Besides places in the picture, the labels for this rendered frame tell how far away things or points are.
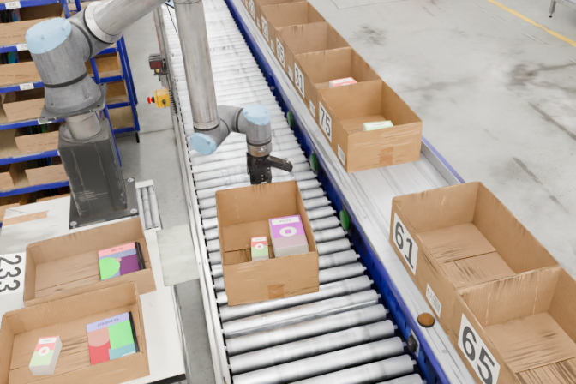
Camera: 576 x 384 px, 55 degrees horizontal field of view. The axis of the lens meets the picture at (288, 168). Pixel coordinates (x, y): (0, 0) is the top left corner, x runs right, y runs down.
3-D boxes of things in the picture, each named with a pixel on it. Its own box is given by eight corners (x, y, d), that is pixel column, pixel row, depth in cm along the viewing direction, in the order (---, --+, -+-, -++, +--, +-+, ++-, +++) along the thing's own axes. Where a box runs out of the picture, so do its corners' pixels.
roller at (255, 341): (221, 348, 167) (219, 337, 164) (385, 310, 176) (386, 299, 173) (223, 362, 163) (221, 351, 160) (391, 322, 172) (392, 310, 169)
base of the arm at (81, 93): (42, 117, 189) (31, 91, 183) (51, 94, 205) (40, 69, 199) (99, 105, 191) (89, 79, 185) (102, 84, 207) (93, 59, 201)
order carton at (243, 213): (219, 227, 206) (214, 189, 197) (298, 216, 209) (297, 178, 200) (227, 306, 174) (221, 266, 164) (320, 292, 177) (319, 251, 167)
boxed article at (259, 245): (253, 267, 187) (251, 256, 184) (251, 247, 195) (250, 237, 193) (269, 265, 187) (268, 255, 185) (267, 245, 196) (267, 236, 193)
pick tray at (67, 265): (34, 266, 194) (25, 243, 188) (146, 237, 203) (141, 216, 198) (32, 326, 171) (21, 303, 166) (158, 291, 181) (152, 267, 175)
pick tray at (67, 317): (13, 335, 168) (2, 312, 163) (141, 303, 177) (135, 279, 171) (2, 417, 146) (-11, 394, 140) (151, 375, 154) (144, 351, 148)
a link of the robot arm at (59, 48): (32, 83, 190) (10, 33, 180) (65, 62, 202) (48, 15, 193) (66, 86, 184) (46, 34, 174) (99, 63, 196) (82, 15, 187)
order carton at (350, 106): (316, 124, 240) (315, 88, 231) (381, 114, 245) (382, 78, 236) (346, 174, 208) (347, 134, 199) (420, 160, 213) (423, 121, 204)
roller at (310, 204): (199, 228, 214) (197, 218, 212) (328, 203, 223) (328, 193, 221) (201, 236, 210) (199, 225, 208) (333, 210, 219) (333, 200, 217)
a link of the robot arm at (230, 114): (201, 113, 192) (233, 118, 188) (217, 98, 201) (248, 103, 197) (205, 136, 198) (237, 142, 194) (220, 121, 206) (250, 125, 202)
